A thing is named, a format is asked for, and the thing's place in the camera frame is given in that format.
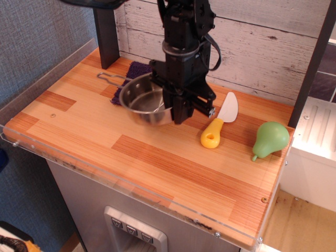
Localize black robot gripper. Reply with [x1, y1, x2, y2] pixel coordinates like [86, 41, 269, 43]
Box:
[149, 44, 217, 125]

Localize small stainless steel pan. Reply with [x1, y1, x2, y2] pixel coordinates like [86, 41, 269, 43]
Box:
[97, 72, 173, 126]

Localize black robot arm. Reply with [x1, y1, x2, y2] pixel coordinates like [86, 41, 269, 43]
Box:
[150, 1, 221, 124]

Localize folded purple cloth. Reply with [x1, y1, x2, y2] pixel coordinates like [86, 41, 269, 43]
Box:
[111, 61, 152, 106]

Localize green toy pear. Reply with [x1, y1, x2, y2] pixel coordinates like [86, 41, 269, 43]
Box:
[251, 121, 290, 161]

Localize grey toy fridge cabinet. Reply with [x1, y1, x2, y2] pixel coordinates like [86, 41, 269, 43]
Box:
[47, 161, 240, 251]

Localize silver ice dispenser panel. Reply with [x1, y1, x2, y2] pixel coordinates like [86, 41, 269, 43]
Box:
[104, 206, 168, 251]

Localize white toy sink counter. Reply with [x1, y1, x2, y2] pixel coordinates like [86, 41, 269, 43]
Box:
[279, 38, 336, 213]

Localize orange and black object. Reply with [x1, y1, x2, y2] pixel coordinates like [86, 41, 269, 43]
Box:
[1, 235, 41, 252]

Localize yellow handled toy knife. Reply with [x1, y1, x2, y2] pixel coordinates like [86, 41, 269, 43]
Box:
[200, 92, 238, 149]

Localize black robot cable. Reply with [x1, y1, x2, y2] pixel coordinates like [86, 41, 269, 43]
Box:
[202, 33, 223, 71]

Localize dark vertical post left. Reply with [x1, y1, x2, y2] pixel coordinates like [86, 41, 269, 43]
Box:
[93, 8, 120, 69]

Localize dark vertical post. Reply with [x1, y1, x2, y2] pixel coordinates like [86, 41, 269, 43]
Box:
[288, 0, 335, 128]
[93, 8, 120, 69]

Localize clear acrylic guard rail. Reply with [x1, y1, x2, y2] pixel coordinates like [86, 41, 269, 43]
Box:
[4, 122, 288, 249]

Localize dark vertical post right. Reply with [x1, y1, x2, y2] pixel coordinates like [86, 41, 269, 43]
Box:
[288, 0, 335, 128]

